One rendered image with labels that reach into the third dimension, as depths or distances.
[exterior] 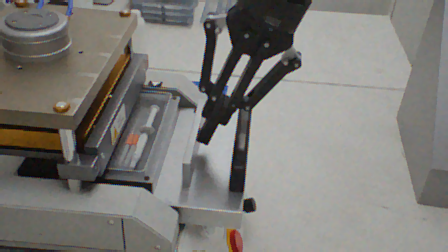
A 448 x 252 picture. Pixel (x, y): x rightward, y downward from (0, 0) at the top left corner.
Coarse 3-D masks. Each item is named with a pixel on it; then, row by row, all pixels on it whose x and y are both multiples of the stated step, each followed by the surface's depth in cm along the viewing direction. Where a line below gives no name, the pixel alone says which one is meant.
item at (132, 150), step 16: (144, 96) 73; (160, 96) 74; (144, 112) 70; (160, 112) 70; (128, 128) 67; (144, 128) 67; (128, 144) 64; (144, 144) 64; (112, 160) 61; (128, 160) 61; (144, 160) 61
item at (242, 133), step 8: (240, 112) 70; (248, 112) 70; (240, 120) 68; (248, 120) 69; (240, 128) 67; (248, 128) 67; (240, 136) 65; (248, 136) 66; (240, 144) 64; (248, 144) 65; (240, 152) 63; (232, 160) 62; (240, 160) 61; (232, 168) 60; (240, 168) 60; (232, 176) 61; (240, 176) 61; (232, 184) 62; (240, 184) 61
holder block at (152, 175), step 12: (168, 120) 70; (168, 132) 68; (156, 144) 65; (168, 144) 69; (156, 156) 63; (24, 168) 60; (36, 168) 61; (48, 168) 61; (156, 168) 62; (84, 180) 60; (96, 180) 60; (108, 180) 60; (120, 180) 60; (132, 180) 60; (144, 180) 60; (156, 180) 62
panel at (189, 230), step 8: (184, 224) 64; (192, 224) 66; (184, 232) 63; (192, 232) 65; (216, 232) 73; (224, 232) 76; (240, 232) 83; (184, 240) 62; (192, 240) 64; (200, 240) 67; (208, 240) 69; (216, 240) 72; (224, 240) 75; (184, 248) 61; (192, 248) 64; (200, 248) 66; (208, 248) 69; (216, 248) 71; (224, 248) 74
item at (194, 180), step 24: (192, 120) 75; (192, 144) 63; (216, 144) 70; (168, 168) 65; (192, 168) 63; (216, 168) 66; (168, 192) 62; (192, 192) 62; (216, 192) 62; (240, 192) 62; (192, 216) 61; (216, 216) 60; (240, 216) 60
